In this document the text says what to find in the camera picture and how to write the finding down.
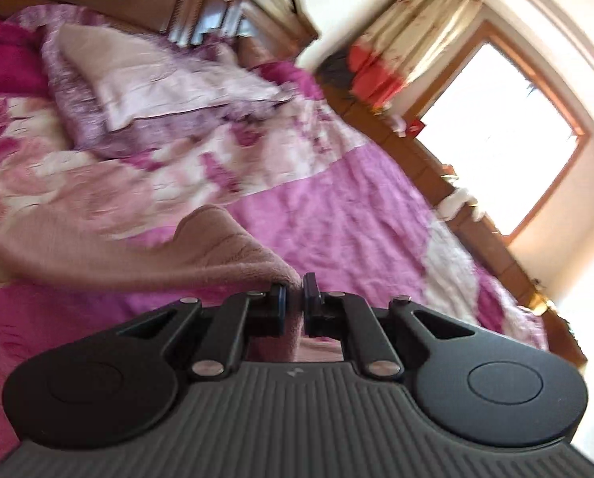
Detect dusty pink knitted sweater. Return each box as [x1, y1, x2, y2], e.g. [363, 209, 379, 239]
[0, 204, 346, 364]

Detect long wooden side cabinet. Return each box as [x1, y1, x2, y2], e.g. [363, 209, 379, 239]
[315, 76, 588, 370]

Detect white plush toy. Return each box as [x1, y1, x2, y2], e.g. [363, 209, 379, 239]
[436, 188, 485, 222]

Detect wooden framed window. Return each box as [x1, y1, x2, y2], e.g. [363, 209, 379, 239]
[405, 21, 588, 243]

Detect small red box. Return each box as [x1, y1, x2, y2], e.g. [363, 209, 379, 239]
[405, 118, 425, 138]

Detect purple floral folded quilt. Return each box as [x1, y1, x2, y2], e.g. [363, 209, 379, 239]
[9, 4, 291, 159]

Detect dark bag on cabinet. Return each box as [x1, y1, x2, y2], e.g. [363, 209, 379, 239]
[316, 50, 354, 91]

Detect cream and red floral curtain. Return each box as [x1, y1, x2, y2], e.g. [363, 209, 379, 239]
[347, 0, 482, 110]

